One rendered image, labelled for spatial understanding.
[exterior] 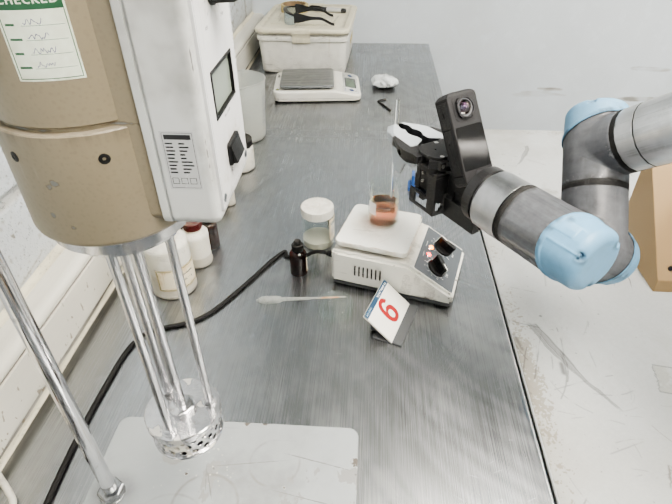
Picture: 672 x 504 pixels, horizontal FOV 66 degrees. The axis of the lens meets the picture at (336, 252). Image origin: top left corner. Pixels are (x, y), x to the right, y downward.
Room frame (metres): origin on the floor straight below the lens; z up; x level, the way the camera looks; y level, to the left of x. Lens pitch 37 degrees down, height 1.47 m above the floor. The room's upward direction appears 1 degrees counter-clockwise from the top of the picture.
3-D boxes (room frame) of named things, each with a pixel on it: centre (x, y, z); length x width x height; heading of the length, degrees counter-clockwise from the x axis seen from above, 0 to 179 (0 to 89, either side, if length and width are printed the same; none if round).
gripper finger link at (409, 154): (0.64, -0.11, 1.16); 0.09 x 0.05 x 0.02; 31
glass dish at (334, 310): (0.60, 0.00, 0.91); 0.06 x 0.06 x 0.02
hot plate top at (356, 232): (0.70, -0.07, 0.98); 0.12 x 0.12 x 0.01; 70
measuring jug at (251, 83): (1.27, 0.23, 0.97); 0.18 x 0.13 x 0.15; 3
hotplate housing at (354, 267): (0.69, -0.10, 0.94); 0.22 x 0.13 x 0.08; 70
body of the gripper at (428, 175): (0.60, -0.16, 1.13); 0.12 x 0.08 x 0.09; 29
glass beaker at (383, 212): (0.72, -0.08, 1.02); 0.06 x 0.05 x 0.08; 153
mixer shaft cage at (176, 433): (0.29, 0.14, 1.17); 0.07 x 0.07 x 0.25
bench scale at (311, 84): (1.58, 0.05, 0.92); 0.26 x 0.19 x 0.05; 91
